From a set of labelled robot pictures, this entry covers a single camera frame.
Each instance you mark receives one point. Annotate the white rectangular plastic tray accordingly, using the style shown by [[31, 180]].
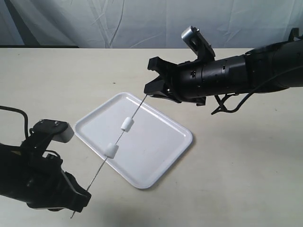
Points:
[[147, 151]]

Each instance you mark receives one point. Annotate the white marshmallow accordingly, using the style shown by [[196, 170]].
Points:
[[127, 124]]

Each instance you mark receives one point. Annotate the grey fabric backdrop curtain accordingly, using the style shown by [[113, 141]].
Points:
[[147, 23]]

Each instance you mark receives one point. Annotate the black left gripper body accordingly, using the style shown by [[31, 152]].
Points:
[[52, 188]]

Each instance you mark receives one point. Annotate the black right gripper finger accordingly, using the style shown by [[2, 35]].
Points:
[[161, 88], [166, 70]]

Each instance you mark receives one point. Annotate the white marshmallow cube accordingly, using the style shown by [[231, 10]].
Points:
[[111, 150]]

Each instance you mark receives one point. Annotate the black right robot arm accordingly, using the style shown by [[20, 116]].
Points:
[[267, 69]]

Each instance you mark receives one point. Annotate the thin metal skewer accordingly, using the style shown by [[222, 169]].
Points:
[[116, 142]]

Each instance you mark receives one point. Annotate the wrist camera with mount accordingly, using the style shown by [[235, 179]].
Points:
[[198, 44], [44, 131]]

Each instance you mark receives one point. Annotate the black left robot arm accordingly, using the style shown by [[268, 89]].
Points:
[[13, 174]]

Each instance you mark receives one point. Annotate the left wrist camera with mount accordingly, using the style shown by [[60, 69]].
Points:
[[44, 131]]

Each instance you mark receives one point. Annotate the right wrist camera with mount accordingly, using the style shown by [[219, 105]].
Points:
[[198, 44]]

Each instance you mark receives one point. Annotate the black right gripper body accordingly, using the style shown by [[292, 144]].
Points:
[[185, 81]]

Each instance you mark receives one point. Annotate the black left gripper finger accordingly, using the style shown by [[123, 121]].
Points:
[[74, 197]]

